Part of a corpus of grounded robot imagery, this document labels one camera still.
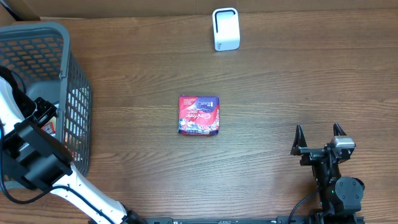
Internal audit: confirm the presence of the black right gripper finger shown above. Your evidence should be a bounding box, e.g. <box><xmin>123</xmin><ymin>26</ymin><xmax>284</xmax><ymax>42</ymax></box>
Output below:
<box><xmin>290</xmin><ymin>124</ymin><xmax>308</xmax><ymax>156</ymax></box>
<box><xmin>333</xmin><ymin>123</ymin><xmax>346</xmax><ymax>136</ymax></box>

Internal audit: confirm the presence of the red purple Carefree pack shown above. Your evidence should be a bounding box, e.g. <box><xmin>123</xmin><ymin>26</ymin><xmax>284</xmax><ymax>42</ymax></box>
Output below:
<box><xmin>178</xmin><ymin>96</ymin><xmax>220</xmax><ymax>136</ymax></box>

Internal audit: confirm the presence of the yellow snack bag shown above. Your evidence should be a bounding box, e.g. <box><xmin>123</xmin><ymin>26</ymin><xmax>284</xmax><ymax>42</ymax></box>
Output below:
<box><xmin>42</xmin><ymin>121</ymin><xmax>56</xmax><ymax>137</ymax></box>

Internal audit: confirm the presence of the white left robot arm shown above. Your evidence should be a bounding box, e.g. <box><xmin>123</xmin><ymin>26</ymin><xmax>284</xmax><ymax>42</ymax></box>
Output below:
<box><xmin>1</xmin><ymin>67</ymin><xmax>129</xmax><ymax>223</ymax></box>

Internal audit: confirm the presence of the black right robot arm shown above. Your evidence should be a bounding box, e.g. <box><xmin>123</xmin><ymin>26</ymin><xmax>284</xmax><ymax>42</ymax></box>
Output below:
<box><xmin>290</xmin><ymin>123</ymin><xmax>365</xmax><ymax>217</ymax></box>

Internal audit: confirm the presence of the white barcode scanner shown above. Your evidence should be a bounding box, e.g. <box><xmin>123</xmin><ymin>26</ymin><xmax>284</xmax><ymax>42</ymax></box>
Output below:
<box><xmin>212</xmin><ymin>7</ymin><xmax>241</xmax><ymax>52</ymax></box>

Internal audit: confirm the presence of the grey plastic mesh basket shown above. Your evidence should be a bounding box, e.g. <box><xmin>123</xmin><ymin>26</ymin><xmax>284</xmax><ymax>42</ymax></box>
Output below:
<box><xmin>1</xmin><ymin>22</ymin><xmax>93</xmax><ymax>176</ymax></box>

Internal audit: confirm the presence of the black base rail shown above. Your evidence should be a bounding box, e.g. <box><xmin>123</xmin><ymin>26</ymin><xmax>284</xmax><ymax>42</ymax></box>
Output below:
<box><xmin>88</xmin><ymin>216</ymin><xmax>366</xmax><ymax>224</ymax></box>

